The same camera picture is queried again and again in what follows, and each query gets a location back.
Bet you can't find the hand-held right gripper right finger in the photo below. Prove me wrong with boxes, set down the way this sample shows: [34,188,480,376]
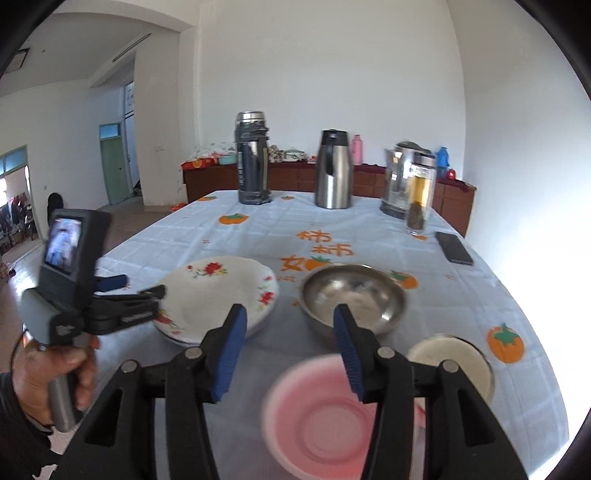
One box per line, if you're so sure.
[333,303,527,480]

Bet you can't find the square ceiling light panel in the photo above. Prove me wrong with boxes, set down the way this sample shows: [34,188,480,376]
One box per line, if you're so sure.
[7,48,31,72]

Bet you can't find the white plate with red flowers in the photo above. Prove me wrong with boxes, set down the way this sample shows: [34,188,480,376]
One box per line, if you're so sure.
[152,256,280,344]

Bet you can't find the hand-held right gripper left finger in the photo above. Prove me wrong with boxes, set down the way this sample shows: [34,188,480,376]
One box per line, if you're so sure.
[62,303,249,480]

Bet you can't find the brown wooden sideboard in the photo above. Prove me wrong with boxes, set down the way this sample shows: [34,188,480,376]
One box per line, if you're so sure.
[181,159,476,238]

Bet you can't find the white enamel bowl dark rim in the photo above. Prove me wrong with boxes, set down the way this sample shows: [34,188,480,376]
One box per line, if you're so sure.
[406,335,496,402]

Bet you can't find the fluorescent tube light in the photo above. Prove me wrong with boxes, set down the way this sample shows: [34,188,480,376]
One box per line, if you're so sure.
[111,32,152,61]

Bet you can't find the white floral food cover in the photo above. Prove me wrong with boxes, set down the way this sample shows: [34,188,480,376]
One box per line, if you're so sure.
[191,142,238,160]

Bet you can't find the green door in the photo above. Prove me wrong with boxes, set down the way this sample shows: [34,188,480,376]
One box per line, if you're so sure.
[100,137,130,205]

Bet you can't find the stainless steel bowl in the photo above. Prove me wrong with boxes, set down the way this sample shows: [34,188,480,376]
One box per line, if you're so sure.
[300,264,409,347]

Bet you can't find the stainless steel electric kettle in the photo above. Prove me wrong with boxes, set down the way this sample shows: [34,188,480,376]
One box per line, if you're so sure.
[379,142,437,220]

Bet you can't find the glass tea bottle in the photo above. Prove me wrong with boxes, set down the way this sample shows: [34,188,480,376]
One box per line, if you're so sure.
[405,151,437,236]

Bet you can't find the person's left hand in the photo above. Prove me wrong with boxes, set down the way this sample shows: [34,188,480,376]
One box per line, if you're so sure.
[11,335,100,428]

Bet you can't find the black smartphone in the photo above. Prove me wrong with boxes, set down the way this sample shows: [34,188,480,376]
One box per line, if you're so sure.
[435,232,475,266]

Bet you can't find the steel carafe with black handle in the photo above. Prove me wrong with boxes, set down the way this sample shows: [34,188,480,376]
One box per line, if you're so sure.
[314,129,354,210]

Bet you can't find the pink plastic bowl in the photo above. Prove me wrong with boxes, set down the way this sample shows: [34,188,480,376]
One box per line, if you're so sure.
[261,354,428,480]

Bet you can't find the dark worn thermos flask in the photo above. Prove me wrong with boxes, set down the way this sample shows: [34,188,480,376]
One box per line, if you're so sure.
[235,111,271,205]

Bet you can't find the person's left forearm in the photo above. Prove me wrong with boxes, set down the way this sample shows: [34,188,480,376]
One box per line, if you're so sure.
[0,371,63,480]

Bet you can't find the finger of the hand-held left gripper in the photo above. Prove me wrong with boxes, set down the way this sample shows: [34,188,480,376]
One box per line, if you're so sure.
[99,285,167,308]
[93,274,129,294]

